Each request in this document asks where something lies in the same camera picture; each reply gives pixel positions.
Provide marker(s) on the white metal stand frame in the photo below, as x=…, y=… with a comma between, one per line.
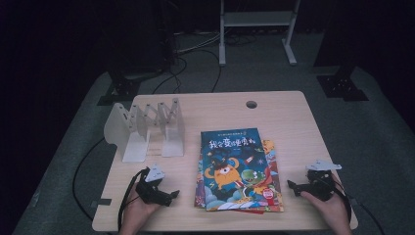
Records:
x=257, y=19

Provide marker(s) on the person's left hand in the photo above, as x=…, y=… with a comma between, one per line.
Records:
x=137, y=212

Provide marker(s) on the white expandable book rack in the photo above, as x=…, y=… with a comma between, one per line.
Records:
x=130, y=133

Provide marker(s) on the colourful animal picture book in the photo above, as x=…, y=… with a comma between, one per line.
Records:
x=271, y=153

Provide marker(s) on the dark tape strip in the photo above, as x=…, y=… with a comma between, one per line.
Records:
x=354, y=201

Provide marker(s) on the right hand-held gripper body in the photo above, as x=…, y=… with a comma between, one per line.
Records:
x=321, y=186

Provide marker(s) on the blue monster picture book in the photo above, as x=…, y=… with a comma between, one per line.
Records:
x=235, y=163

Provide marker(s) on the person's right hand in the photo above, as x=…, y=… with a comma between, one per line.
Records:
x=332, y=212

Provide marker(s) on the black stand with base plate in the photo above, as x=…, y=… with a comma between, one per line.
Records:
x=120, y=88
x=342, y=86

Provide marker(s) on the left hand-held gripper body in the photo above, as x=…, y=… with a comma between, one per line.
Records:
x=150, y=192

